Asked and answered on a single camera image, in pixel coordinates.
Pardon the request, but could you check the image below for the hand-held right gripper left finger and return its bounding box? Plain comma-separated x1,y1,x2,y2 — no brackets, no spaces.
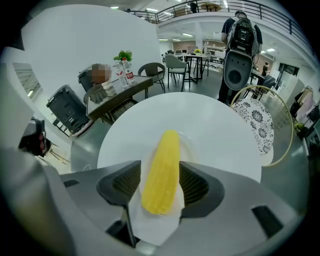
59,159,143,253

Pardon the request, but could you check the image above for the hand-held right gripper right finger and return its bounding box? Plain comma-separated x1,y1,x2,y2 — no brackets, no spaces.
154,160,305,256

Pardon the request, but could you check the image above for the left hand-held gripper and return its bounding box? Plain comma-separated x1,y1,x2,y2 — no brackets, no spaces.
17,116,49,159

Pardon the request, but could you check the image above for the yellow corn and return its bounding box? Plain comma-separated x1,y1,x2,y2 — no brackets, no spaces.
141,129,181,216

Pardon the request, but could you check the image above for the black floor appliance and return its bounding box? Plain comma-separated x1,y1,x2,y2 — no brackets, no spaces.
77,64,97,93
45,84,90,137

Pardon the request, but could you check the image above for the dried plant in white vase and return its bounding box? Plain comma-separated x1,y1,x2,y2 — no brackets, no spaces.
91,63,118,97

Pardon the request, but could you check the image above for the floral seat cushion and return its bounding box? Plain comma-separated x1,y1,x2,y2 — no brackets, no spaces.
231,98,275,156

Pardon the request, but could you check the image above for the dark glass-top table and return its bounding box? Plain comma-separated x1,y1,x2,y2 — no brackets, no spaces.
83,74,155,126

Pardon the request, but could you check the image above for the round white table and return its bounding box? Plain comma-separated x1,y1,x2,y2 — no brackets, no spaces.
96,91,263,247

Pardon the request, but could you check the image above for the green potted plant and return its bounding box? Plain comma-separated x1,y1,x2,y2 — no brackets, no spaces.
113,49,134,63

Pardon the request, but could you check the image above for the clothes rack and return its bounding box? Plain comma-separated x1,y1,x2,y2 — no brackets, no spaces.
289,85,320,141

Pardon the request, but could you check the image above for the dark wicker chair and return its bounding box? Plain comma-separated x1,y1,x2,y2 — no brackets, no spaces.
137,62,166,99

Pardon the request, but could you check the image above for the grey dining chair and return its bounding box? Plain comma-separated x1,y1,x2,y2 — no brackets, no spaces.
164,54,191,92

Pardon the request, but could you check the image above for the black high table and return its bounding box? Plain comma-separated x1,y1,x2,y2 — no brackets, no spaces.
183,53,212,85

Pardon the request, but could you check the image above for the black mezzanine railing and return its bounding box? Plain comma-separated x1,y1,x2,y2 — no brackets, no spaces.
126,0,313,48

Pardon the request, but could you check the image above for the gold wire chair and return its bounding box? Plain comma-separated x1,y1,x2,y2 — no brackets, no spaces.
229,84,294,168

